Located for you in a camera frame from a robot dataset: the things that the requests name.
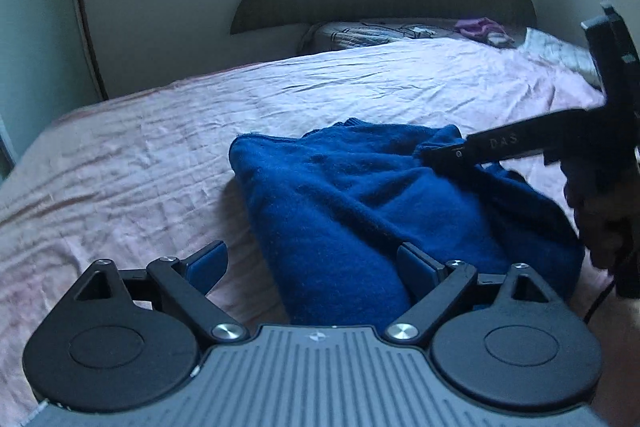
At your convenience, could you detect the blue knit sweater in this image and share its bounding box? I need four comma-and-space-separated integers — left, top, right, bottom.
229, 119, 584, 329

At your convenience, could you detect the checkered pillow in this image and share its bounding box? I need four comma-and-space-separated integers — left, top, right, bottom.
520, 27, 601, 89

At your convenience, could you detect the purple small garment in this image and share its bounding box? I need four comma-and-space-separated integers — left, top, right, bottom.
454, 17, 514, 48

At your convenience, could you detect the pink wrinkled bed sheet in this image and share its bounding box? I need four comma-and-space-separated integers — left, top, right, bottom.
1, 38, 602, 426

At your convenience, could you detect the glass sliding wardrobe door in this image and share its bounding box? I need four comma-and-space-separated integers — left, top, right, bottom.
1, 0, 106, 176

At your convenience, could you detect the patterned pillow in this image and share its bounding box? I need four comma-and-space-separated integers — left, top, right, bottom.
297, 18, 463, 55

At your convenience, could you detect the black cable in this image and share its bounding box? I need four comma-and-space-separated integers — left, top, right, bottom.
581, 281, 618, 323

